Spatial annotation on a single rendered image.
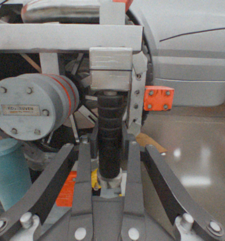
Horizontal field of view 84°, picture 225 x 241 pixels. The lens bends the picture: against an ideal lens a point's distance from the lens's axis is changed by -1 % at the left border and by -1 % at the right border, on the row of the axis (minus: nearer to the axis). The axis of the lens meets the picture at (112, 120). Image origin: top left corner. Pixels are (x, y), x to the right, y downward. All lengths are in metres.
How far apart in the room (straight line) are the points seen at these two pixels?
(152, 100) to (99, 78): 0.27
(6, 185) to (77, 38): 0.40
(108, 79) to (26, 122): 0.20
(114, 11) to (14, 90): 0.21
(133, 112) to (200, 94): 0.58
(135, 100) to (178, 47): 0.50
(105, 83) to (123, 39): 0.07
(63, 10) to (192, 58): 0.74
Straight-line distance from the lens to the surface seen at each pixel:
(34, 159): 0.55
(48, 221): 0.89
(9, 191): 0.48
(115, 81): 0.16
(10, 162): 0.43
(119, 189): 1.00
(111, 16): 0.20
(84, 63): 0.86
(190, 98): 0.88
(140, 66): 0.38
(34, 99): 0.28
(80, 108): 0.51
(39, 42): 0.21
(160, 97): 0.41
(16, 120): 0.31
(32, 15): 0.24
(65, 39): 0.20
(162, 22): 0.82
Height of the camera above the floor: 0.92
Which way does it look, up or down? 20 degrees down
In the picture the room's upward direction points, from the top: 1 degrees clockwise
